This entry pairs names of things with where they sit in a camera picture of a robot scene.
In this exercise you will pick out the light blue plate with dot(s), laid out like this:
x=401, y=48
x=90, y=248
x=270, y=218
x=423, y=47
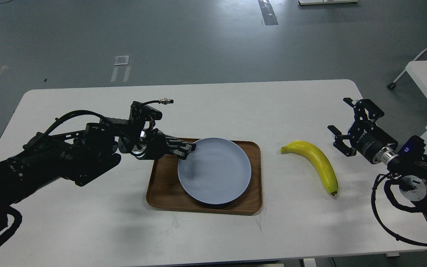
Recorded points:
x=217, y=172

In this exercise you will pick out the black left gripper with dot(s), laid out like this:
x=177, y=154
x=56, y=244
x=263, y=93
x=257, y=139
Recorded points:
x=154, y=145

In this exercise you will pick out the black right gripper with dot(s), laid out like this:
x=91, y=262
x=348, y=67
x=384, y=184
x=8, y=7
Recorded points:
x=364, y=135

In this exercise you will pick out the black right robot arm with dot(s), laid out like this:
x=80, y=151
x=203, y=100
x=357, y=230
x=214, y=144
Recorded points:
x=406, y=181

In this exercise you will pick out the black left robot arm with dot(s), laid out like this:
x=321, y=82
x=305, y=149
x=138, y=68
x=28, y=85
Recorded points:
x=80, y=146

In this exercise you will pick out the yellow banana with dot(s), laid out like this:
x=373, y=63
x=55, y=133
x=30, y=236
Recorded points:
x=318, y=159

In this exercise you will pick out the brown wooden tray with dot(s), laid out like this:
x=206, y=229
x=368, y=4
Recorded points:
x=165, y=191

